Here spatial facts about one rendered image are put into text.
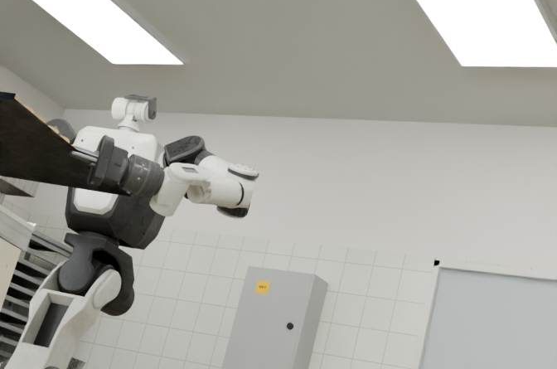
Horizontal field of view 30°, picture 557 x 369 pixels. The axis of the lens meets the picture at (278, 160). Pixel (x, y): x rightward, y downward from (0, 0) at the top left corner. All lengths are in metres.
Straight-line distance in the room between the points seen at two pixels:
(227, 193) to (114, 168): 0.32
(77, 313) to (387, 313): 3.88
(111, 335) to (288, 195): 1.61
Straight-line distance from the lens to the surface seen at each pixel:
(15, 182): 6.49
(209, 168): 2.81
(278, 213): 7.06
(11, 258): 2.34
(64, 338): 2.83
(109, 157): 2.44
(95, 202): 2.92
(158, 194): 2.48
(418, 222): 6.60
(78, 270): 2.91
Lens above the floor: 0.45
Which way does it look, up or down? 18 degrees up
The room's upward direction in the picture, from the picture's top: 15 degrees clockwise
